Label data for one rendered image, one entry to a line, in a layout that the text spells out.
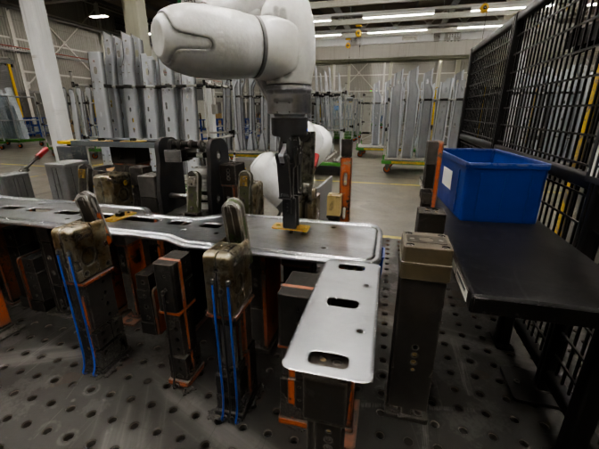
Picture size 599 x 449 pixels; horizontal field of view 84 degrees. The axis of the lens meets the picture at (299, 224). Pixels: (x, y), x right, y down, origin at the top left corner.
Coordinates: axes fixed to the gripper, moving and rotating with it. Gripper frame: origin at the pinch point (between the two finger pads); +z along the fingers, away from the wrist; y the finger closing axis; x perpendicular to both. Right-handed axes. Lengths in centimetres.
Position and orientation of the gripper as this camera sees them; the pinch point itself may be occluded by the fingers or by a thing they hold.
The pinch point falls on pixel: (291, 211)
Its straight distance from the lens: 74.5
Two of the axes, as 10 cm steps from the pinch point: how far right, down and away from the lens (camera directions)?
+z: 0.1, 9.5, 3.2
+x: 9.7, 0.8, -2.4
